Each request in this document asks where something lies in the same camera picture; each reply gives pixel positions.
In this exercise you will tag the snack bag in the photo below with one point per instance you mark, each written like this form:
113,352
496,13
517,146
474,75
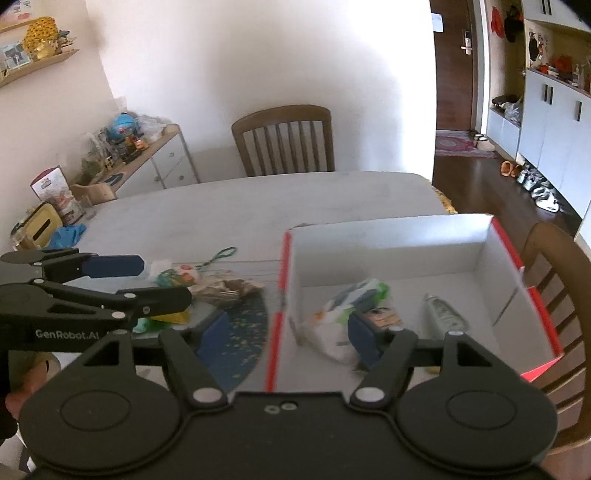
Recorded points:
53,189

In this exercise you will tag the orange shoes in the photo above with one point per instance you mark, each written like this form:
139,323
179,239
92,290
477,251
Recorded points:
509,169

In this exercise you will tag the pale green correction tape dispenser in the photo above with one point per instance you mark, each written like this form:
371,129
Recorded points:
443,314

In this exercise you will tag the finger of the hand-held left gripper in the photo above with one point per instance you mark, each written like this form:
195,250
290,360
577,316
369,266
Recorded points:
161,301
115,266

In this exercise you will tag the yellow ornament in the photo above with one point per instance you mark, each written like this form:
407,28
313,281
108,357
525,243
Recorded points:
41,37

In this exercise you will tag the yellow tissue box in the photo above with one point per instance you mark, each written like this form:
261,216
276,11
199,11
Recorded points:
44,221

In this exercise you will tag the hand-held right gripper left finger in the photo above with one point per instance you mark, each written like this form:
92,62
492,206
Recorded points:
214,337

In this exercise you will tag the glass vase with plant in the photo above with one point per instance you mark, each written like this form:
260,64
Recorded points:
94,157

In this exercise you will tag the red ornament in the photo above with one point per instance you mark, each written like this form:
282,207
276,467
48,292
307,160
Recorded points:
562,64

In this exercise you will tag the red hanging cloth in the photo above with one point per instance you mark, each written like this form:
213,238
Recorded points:
496,21

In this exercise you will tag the person's left hand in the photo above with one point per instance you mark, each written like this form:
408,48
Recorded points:
30,381

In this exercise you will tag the glass jar with dark liquid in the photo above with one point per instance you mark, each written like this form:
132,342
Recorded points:
23,240

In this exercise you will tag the pink patterned rug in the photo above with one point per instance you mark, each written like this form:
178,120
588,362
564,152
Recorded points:
455,145

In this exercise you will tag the white wooden sideboard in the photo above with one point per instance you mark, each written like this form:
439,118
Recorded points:
166,161

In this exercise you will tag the white wall cupboard unit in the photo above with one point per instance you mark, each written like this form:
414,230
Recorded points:
554,120

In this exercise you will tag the clear plastic bag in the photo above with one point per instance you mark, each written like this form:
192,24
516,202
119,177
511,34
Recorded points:
150,127

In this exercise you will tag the silver foil snack packet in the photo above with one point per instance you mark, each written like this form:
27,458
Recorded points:
231,288

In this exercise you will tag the dark wooden door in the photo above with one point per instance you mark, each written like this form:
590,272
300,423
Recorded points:
455,92

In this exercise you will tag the yellow patterned cushion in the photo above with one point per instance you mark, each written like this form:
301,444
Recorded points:
444,201

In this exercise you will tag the row of shoes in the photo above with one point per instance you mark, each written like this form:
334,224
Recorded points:
542,191

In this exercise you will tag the wooden wall shelf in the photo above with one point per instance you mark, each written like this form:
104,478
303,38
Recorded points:
41,67

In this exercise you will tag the clear drinking glass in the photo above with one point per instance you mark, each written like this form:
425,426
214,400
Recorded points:
89,207

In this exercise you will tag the silver door lock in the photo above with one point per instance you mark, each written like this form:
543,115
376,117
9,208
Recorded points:
467,41

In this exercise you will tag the photo frame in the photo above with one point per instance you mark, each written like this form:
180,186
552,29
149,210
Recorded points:
14,55

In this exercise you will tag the blue round cartoon toy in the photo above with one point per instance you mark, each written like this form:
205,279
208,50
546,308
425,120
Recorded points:
121,127

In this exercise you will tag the wooden slat-back chair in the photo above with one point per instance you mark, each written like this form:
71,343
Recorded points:
281,120
568,277

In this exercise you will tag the pale slippers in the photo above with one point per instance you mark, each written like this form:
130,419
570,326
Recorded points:
482,142

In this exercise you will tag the small yellow box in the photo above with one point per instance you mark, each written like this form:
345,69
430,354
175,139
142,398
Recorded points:
173,321

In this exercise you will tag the white plastic bag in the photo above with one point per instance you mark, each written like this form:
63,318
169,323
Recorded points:
332,332

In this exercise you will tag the black and white hanging ornament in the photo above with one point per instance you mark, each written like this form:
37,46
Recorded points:
536,46

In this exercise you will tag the green plush pouch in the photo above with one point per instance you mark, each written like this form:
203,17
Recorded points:
178,277

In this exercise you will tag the small wooden rack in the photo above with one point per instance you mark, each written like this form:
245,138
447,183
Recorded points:
92,191

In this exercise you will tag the small bag of white granules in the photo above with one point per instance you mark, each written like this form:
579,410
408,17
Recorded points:
157,268

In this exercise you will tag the bags in cupboard niche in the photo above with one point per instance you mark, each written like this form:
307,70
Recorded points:
508,108

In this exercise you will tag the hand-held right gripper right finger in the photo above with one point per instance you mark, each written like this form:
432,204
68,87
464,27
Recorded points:
364,339

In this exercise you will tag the red cardboard box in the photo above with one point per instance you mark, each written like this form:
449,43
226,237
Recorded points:
392,249

